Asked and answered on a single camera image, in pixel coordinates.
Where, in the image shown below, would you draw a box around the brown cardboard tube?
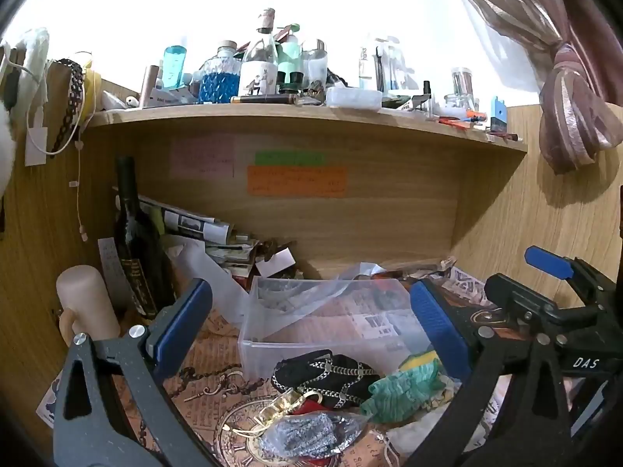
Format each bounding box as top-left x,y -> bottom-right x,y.
139,65 -> 162,108

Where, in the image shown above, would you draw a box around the white card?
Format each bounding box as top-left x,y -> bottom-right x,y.
255,248 -> 296,278

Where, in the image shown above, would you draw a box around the slim clear bottle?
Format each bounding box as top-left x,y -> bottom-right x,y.
359,46 -> 378,91

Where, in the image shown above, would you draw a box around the clear glass jar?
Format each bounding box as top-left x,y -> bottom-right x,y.
301,39 -> 328,89

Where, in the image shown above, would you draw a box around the vintage printed table mat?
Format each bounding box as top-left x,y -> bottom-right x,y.
39,258 -> 517,467

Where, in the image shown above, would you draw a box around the light blue plastic bottle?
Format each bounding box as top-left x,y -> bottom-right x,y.
162,45 -> 188,90

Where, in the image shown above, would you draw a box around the white earphone cable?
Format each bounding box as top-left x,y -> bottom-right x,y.
70,126 -> 89,242

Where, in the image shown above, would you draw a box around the green sticky note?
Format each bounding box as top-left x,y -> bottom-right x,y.
254,150 -> 323,167

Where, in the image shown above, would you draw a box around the orange sticky note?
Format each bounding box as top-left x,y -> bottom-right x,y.
246,165 -> 348,199

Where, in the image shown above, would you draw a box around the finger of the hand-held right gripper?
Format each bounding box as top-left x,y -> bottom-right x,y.
524,246 -> 623,303
485,273 -> 561,340

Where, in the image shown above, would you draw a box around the pink striped curtain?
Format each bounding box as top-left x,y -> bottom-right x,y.
439,0 -> 623,176

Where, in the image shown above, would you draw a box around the white plush cloth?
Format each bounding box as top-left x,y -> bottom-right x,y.
0,28 -> 51,198

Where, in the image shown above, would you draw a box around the glass bottle with blue liquid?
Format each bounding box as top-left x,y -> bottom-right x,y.
198,40 -> 243,104

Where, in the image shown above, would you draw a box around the white plastic box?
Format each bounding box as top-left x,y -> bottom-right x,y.
324,86 -> 383,110

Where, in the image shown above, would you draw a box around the red small item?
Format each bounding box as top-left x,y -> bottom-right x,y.
292,398 -> 328,416

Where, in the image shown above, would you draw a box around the blue small box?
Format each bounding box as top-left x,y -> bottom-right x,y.
489,96 -> 507,133

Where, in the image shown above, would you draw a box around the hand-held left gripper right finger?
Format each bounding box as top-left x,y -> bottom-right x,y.
404,279 -> 573,467

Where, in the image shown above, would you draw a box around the patterned black strap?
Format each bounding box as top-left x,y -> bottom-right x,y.
48,58 -> 87,155

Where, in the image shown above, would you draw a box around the green knit cloth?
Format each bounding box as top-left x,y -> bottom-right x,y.
360,353 -> 447,424

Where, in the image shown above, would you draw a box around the mint green bottle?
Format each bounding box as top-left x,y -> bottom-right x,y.
278,33 -> 303,86

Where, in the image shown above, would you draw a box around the dark wine bottle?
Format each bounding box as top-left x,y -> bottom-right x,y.
112,156 -> 177,321

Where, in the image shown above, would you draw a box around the white paper tag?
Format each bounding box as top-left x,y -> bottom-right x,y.
24,111 -> 50,167

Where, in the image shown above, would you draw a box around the tall clear labelled bottle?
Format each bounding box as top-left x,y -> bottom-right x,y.
238,8 -> 280,99

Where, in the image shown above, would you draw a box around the black pouch with chain pattern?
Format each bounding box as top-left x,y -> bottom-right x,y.
271,348 -> 386,410

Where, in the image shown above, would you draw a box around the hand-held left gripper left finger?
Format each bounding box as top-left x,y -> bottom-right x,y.
51,277 -> 213,467

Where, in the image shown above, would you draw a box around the clear plastic bag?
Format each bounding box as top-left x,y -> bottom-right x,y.
164,239 -> 387,344

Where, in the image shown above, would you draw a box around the rolled newspapers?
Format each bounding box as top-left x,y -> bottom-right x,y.
113,186 -> 235,250

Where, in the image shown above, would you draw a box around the pink sticky note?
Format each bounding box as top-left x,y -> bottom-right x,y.
170,137 -> 235,179

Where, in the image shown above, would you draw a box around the yellow sponge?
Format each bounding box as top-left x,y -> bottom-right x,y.
398,349 -> 441,369

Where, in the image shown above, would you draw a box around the gold ribbon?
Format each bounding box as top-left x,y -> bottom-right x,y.
232,391 -> 315,439

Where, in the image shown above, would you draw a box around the dark pen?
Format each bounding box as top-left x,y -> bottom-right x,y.
231,95 -> 298,106

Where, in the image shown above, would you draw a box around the grey glitter pouch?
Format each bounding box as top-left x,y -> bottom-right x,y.
259,411 -> 367,461

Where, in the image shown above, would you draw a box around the small glass jar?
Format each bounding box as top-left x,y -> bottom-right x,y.
450,67 -> 476,109

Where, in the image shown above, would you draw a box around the wooden shelf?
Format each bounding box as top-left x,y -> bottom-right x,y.
84,101 -> 529,154

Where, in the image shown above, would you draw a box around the cream mallet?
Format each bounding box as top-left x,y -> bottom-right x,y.
55,265 -> 121,347

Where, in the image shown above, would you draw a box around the clear plastic storage box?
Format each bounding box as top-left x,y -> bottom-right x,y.
238,276 -> 441,381

